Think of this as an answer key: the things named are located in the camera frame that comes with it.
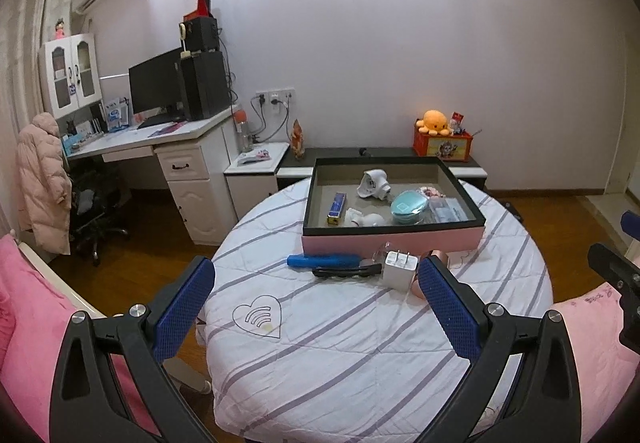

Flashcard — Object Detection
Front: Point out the rose gold cylinder cup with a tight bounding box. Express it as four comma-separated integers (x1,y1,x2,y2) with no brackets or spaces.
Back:
411,250,450,301

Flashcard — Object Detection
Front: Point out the clear dental flossers box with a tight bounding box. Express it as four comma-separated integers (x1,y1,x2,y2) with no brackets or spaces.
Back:
428,197,469,224

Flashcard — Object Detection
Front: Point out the white power adapter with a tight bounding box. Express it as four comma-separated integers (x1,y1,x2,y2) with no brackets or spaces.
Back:
382,251,420,293

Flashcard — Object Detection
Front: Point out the pink block figure toy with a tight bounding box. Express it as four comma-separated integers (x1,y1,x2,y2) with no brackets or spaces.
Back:
419,186,446,199

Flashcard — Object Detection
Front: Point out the teal round clear case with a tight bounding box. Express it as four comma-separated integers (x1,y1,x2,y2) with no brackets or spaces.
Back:
390,190,428,225

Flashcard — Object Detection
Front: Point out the white plastic nozzle device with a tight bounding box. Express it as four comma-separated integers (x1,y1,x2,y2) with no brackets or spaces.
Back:
356,169,392,200

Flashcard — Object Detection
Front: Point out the blue toothpaste box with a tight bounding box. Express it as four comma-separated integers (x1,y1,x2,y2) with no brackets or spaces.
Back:
326,192,346,226

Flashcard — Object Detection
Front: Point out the clear glass bottle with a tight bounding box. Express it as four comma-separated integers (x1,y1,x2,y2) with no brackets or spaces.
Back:
371,241,397,264

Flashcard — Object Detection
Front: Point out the pink quilt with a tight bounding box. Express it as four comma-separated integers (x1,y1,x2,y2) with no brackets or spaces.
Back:
500,274,639,442

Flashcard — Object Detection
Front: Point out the black floor scale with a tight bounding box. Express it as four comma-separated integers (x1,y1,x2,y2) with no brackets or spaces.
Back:
501,201,524,224

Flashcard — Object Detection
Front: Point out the red orange storage box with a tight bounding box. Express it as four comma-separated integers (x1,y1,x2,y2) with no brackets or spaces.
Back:
412,130,473,162

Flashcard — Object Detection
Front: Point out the black office chair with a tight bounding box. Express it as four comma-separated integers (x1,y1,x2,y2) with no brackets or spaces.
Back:
70,158,130,267

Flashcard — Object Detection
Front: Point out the white striped table cloth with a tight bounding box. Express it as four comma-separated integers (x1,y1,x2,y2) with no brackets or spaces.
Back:
196,175,556,443

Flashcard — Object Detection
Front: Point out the pink puffer jacket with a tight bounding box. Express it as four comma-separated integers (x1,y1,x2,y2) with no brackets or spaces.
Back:
15,112,73,255

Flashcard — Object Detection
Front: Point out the orange octopus plush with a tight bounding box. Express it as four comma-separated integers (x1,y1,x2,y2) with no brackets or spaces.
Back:
416,109,451,136

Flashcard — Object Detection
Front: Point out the blue comb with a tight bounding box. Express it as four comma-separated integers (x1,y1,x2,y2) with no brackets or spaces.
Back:
286,255,361,270

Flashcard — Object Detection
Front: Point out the white desk with drawers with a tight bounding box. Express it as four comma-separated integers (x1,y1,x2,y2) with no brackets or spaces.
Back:
68,108,239,246

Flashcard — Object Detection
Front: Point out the pink black storage box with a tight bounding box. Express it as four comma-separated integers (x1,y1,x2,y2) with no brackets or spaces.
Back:
302,158,486,258

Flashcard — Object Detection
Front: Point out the orange cap water bottle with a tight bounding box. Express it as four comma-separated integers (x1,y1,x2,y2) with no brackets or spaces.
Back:
233,109,253,152

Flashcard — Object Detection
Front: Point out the black computer monitor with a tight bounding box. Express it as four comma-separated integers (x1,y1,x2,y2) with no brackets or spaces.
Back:
128,48,184,129

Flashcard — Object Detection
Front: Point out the small orange figurine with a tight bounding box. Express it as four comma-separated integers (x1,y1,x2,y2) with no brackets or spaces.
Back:
290,120,305,159

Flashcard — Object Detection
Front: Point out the black computer tower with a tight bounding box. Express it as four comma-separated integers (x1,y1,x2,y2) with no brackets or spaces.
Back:
178,51,231,121

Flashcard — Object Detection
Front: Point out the white glass door cabinet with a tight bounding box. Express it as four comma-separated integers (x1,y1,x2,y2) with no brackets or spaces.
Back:
39,33,102,119

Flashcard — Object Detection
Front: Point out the black speaker box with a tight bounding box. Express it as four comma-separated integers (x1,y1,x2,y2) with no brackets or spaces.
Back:
179,16,220,52

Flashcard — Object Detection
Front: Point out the white wall power strip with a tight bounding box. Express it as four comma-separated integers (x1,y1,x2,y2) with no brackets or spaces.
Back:
255,88,296,106

